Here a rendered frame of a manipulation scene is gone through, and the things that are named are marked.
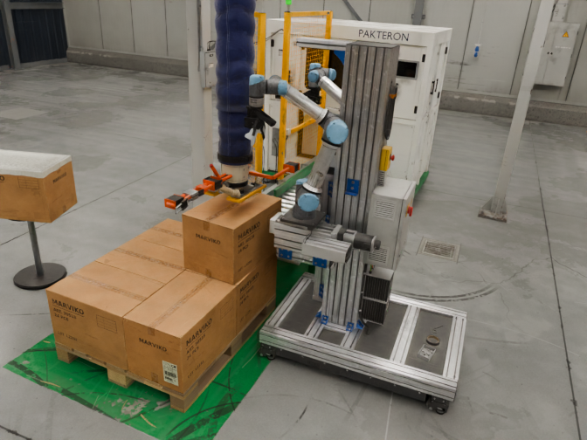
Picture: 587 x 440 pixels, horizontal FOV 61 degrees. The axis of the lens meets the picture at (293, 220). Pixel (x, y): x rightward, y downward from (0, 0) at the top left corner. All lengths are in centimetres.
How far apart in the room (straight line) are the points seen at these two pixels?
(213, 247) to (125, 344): 77
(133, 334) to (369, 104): 186
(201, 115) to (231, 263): 186
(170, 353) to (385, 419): 132
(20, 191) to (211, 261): 157
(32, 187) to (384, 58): 261
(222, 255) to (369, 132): 118
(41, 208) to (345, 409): 256
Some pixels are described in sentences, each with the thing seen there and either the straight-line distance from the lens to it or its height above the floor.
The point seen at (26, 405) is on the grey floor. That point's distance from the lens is 345.
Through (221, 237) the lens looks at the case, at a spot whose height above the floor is 86.
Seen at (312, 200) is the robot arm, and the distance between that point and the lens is 274.
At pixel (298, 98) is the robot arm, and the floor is 175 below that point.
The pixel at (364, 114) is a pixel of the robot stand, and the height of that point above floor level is 166.
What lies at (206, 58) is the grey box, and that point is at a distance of 446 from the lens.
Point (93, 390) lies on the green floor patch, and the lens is 341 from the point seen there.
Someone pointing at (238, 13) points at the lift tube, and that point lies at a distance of 296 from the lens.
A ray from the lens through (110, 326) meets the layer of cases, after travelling 313.
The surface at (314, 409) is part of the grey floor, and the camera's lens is 318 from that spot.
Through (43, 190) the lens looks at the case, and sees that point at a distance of 398.
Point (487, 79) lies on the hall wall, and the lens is 1199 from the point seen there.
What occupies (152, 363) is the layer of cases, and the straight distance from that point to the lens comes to 307.
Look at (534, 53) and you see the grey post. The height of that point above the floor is 182.
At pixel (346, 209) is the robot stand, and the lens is 303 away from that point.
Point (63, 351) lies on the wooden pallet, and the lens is 361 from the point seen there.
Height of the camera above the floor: 227
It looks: 25 degrees down
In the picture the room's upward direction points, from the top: 3 degrees clockwise
